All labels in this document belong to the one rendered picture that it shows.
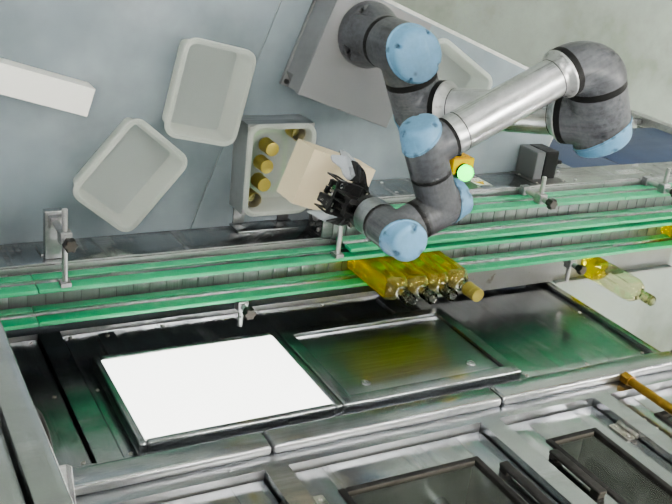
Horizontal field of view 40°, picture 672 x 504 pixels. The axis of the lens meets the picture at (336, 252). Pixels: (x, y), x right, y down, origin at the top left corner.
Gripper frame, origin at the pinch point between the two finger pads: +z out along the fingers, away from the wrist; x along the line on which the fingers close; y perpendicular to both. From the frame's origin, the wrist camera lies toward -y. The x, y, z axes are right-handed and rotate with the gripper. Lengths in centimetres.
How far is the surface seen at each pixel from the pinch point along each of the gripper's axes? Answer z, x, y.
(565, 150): 57, -24, -116
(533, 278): 23, 12, -92
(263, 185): 29.1, 10.5, -1.9
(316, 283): 16.8, 27.2, -18.7
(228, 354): 5.3, 44.4, 3.5
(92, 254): 25, 35, 33
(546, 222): 19, -5, -83
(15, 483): -70, 32, 69
